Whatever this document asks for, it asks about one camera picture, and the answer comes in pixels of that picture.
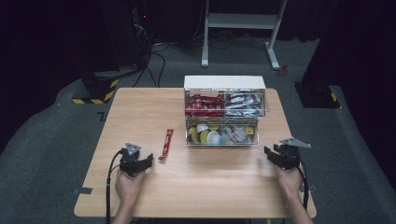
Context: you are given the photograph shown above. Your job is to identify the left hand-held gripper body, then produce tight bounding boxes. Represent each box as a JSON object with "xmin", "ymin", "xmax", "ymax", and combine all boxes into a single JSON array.
[{"xmin": 120, "ymin": 142, "xmax": 142, "ymax": 177}]

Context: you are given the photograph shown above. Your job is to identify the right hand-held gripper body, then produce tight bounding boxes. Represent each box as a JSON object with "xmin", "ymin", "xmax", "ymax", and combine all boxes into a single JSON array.
[{"xmin": 274, "ymin": 137, "xmax": 312, "ymax": 171}]

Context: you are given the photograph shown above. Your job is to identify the single red stick sachet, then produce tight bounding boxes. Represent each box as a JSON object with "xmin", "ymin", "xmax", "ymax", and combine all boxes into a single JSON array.
[{"xmin": 158, "ymin": 128, "xmax": 175, "ymax": 161}]

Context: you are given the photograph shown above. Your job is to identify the clear drawer with sachets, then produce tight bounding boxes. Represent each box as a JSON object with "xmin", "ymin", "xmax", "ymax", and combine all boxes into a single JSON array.
[{"xmin": 183, "ymin": 89, "xmax": 271, "ymax": 119}]

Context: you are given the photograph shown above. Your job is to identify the person's left hand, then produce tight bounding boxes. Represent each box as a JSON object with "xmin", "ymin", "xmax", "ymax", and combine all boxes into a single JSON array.
[{"xmin": 115, "ymin": 170, "xmax": 147, "ymax": 206}]

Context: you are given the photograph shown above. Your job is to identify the person's right hand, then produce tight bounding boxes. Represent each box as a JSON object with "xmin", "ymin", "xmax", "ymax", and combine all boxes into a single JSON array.
[{"xmin": 274, "ymin": 165, "xmax": 303, "ymax": 197}]

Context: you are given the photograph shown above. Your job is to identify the clear drawer with capsules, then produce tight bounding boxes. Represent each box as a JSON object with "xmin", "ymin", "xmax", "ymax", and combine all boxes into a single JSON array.
[{"xmin": 185, "ymin": 117, "xmax": 260, "ymax": 147}]

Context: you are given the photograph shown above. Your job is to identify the grey crumpled packets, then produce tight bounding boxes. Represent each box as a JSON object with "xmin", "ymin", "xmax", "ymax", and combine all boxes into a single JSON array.
[{"xmin": 221, "ymin": 126, "xmax": 248, "ymax": 144}]

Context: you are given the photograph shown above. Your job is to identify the pile of silver sachets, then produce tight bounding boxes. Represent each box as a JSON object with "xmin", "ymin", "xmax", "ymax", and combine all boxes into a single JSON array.
[{"xmin": 224, "ymin": 92, "xmax": 263, "ymax": 118}]

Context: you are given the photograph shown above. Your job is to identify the black base with yellow mark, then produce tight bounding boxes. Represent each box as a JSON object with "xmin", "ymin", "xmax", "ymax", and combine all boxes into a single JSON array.
[{"xmin": 293, "ymin": 81, "xmax": 341, "ymax": 109}]

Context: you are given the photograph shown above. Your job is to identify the pile of red sachets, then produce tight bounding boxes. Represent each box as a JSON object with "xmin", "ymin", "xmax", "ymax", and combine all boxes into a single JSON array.
[{"xmin": 185, "ymin": 93, "xmax": 226, "ymax": 118}]

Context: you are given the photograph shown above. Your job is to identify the black base with hazard stripes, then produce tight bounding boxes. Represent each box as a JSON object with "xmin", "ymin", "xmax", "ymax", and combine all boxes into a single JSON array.
[{"xmin": 72, "ymin": 71, "xmax": 120, "ymax": 105}]

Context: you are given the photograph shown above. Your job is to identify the white-topped clear drawer cabinet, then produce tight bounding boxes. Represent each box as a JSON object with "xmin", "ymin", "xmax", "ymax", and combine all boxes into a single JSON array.
[{"xmin": 183, "ymin": 75, "xmax": 267, "ymax": 94}]

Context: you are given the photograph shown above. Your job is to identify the black equipment rack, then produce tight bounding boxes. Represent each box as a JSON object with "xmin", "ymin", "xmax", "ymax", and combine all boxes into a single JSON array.
[{"xmin": 129, "ymin": 0, "xmax": 153, "ymax": 68}]

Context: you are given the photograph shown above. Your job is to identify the white metal stand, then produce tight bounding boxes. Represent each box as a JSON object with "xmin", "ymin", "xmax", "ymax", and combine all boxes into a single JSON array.
[{"xmin": 201, "ymin": 0, "xmax": 289, "ymax": 70}]

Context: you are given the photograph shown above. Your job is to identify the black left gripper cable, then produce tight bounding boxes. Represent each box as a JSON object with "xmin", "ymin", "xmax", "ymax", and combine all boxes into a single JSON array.
[{"xmin": 105, "ymin": 149, "xmax": 124, "ymax": 224}]

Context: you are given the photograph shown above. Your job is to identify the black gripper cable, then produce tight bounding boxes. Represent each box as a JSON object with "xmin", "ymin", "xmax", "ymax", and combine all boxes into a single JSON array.
[
  {"xmin": 297, "ymin": 166, "xmax": 310, "ymax": 213},
  {"xmin": 105, "ymin": 149, "xmax": 124, "ymax": 224}
]

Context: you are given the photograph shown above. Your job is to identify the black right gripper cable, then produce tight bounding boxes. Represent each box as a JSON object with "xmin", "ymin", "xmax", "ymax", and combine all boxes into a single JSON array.
[{"xmin": 297, "ymin": 166, "xmax": 310, "ymax": 213}]

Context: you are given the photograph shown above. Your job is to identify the black floor cables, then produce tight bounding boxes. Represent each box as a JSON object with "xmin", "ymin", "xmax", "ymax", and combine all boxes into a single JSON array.
[{"xmin": 132, "ymin": 41, "xmax": 171, "ymax": 89}]

